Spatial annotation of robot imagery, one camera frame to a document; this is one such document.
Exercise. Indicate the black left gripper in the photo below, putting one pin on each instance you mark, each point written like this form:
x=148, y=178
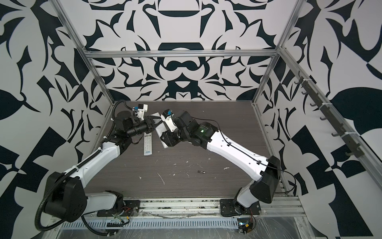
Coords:
x=149, y=127

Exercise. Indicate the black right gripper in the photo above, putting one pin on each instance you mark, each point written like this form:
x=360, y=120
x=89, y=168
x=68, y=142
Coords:
x=167, y=140

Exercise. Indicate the white remote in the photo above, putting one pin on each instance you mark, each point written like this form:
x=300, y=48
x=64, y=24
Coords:
x=161, y=128

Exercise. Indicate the white remote control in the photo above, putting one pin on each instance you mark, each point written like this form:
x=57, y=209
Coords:
x=148, y=144

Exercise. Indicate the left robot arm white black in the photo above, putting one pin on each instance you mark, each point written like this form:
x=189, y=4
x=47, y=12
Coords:
x=65, y=196

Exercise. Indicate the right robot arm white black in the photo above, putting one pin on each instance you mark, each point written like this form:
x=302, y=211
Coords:
x=265, y=173

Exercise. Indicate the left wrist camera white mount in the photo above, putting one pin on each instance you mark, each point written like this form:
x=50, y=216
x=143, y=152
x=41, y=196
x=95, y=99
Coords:
x=140, y=111

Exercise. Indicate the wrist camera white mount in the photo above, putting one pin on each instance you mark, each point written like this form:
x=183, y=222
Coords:
x=140, y=111
x=167, y=118

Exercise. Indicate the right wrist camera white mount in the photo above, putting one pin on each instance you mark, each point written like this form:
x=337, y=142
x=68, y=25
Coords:
x=167, y=118

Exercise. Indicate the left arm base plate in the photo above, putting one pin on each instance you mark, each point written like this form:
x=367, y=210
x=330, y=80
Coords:
x=126, y=208

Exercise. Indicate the aluminium frame crossbar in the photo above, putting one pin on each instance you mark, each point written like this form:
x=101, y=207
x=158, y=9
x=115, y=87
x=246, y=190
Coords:
x=179, y=53

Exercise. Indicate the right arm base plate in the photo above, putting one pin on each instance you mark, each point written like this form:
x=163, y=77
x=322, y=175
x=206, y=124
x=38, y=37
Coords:
x=230, y=208

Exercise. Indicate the white slotted cable duct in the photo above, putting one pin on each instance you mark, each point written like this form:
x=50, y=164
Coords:
x=185, y=223

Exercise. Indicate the small circuit board with wires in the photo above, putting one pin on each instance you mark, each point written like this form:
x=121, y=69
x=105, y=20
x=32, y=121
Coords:
x=246, y=225

